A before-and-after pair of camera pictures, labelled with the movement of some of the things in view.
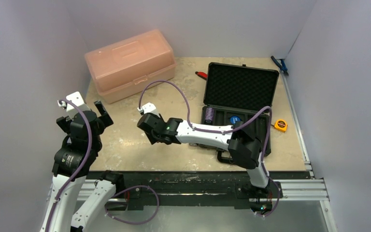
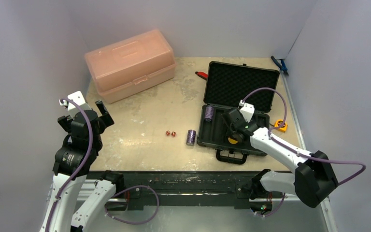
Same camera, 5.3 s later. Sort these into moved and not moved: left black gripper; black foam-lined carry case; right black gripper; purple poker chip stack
Moved: right black gripper
Not moved: purple poker chip stack; black foam-lined carry case; left black gripper
